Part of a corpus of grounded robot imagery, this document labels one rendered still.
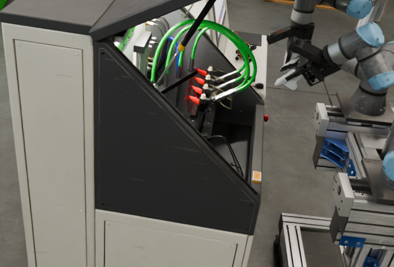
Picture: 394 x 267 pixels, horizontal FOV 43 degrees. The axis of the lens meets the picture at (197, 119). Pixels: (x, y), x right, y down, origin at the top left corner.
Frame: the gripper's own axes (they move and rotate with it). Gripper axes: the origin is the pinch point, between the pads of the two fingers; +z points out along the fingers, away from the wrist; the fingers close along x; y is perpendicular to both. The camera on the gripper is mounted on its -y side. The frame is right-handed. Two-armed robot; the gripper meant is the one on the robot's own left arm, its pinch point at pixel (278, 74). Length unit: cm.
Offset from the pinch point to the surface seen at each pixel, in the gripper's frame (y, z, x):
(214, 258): 38, 49, -38
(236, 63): 13, 56, 62
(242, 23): 79, 217, 335
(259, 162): 25.4, 27.3, -6.9
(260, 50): 21, 55, 84
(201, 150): -2.1, 21.4, -29.1
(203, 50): -11, 43, 33
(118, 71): -39, 22, -29
